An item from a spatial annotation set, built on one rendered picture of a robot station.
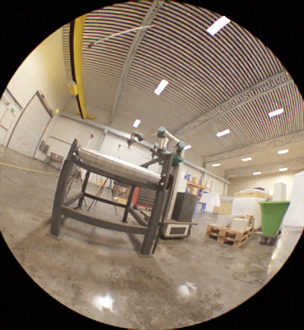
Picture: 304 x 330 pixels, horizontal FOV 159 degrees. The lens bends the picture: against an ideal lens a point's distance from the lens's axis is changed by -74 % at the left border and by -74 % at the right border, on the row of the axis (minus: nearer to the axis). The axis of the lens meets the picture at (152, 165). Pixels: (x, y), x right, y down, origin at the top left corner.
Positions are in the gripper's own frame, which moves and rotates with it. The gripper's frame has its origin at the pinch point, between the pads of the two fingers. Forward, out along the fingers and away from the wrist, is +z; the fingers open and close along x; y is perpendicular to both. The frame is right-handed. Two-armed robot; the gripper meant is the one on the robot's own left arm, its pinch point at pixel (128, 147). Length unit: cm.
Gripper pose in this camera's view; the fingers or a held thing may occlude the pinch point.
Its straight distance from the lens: 179.5
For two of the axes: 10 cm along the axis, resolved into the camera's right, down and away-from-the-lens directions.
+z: -2.5, 9.4, -2.5
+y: -6.0, -3.5, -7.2
